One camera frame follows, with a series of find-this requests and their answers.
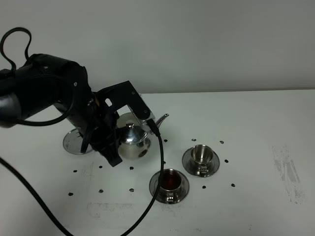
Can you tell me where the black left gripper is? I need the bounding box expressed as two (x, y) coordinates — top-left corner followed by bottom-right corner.
(83, 81), (138, 167)

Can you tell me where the stainless steel teapot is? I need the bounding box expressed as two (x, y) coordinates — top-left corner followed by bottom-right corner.
(117, 113), (154, 159)

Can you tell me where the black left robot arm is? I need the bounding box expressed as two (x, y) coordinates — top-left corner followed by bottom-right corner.
(0, 54), (146, 166)

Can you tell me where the steel teapot saucer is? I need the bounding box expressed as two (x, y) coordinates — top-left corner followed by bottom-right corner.
(63, 129), (93, 155)

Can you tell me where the near stainless steel saucer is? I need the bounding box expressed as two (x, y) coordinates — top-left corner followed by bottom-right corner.
(156, 169), (189, 204)

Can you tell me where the stainless steel saucer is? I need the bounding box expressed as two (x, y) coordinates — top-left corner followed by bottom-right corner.
(156, 169), (189, 204)
(182, 145), (220, 177)

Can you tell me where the near stainless steel teacup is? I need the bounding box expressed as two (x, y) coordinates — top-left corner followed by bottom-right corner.
(157, 169), (182, 204)

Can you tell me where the stainless steel teacup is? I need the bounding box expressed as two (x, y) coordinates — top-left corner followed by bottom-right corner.
(190, 145), (214, 176)
(157, 169), (182, 204)

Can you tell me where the far stainless steel saucer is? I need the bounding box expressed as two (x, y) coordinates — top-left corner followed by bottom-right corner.
(182, 145), (220, 177)

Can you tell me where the far stainless steel teacup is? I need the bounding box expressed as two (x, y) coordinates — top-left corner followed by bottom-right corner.
(190, 145), (214, 176)

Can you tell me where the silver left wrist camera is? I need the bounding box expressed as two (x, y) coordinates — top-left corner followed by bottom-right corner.
(127, 91), (155, 120)

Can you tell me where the black left camera cable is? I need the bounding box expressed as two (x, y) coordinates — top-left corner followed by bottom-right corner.
(0, 27), (165, 236)

